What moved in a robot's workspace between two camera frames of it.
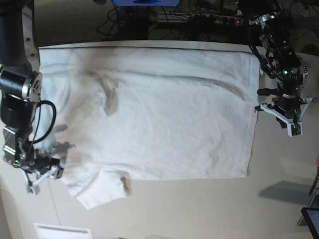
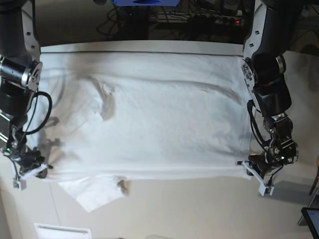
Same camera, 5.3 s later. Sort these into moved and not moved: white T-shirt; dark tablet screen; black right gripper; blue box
Moved: black right gripper
Not moved: blue box; dark tablet screen; white T-shirt
